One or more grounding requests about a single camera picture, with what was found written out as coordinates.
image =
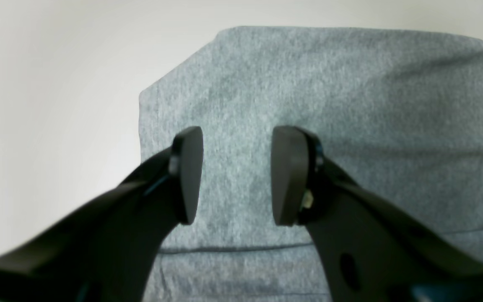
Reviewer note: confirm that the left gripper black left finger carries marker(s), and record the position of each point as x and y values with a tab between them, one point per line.
105	250

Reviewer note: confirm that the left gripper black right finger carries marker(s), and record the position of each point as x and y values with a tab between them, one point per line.
370	250

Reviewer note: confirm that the grey T-shirt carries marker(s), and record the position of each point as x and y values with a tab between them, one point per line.
400	111

